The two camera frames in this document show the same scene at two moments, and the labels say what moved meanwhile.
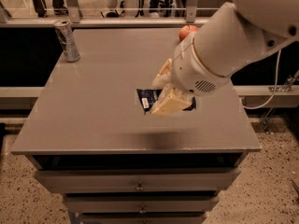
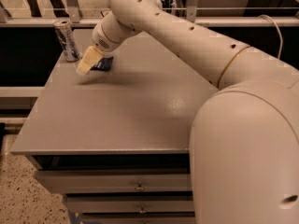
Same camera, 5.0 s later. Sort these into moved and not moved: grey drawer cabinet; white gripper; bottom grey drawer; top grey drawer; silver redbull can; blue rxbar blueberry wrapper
Moved: white gripper; blue rxbar blueberry wrapper
Not moved: silver redbull can; grey drawer cabinet; bottom grey drawer; top grey drawer
